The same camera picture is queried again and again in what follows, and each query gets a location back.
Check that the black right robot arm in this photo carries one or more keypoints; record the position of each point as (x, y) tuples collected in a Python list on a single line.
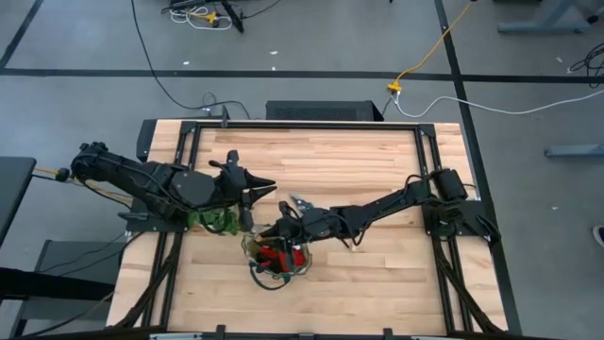
[(387, 203)]

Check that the black tripod leg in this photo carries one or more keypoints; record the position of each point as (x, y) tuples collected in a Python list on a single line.
[(233, 16)]

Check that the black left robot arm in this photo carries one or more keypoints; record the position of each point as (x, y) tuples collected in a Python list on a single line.
[(141, 179)]

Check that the red black gardening glove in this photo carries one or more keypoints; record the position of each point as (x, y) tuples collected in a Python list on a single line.
[(273, 259)]

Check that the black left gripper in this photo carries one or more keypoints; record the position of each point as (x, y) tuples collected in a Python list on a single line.
[(233, 186)]

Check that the black desk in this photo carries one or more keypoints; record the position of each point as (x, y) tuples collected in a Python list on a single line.
[(14, 189)]

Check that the green leafy plant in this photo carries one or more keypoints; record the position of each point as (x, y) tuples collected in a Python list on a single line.
[(217, 221)]

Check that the person's shoe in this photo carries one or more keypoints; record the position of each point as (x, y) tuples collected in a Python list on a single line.
[(599, 236)]

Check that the black aluminium table frame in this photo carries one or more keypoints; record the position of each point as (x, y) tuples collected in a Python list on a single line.
[(307, 125)]

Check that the black computer case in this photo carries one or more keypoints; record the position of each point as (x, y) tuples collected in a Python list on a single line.
[(321, 111)]

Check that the cream green canvas gardening bag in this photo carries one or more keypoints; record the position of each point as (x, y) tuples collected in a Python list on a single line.
[(302, 276)]

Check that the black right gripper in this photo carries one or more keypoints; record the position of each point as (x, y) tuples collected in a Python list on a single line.
[(313, 224)]

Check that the grey table foot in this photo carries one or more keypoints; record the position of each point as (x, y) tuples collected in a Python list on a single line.
[(552, 23), (575, 151)]

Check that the grey cart base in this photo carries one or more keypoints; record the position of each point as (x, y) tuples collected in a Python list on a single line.
[(71, 264)]

